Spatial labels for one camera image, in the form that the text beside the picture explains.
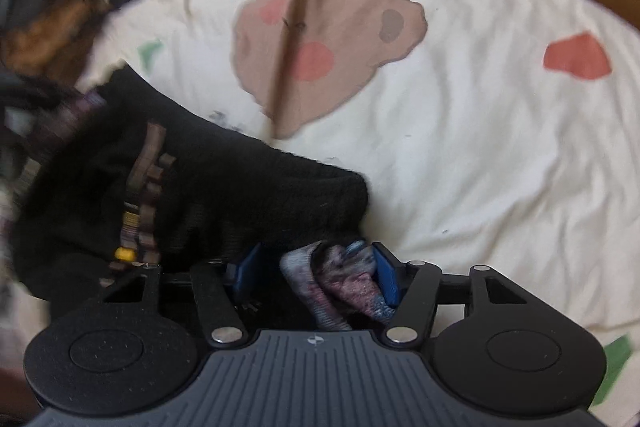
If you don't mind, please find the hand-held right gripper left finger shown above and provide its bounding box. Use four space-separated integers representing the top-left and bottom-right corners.
100 243 266 349

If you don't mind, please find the brown garment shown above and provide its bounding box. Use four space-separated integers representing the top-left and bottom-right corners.
0 0 113 80

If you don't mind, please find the cream bear print blanket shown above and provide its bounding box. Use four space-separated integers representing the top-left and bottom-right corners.
75 0 640 427

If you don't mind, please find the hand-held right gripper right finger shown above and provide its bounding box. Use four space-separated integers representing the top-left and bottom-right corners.
372 242 531 349

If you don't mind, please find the black shorts bear print trim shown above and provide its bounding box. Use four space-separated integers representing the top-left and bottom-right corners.
10 67 397 333

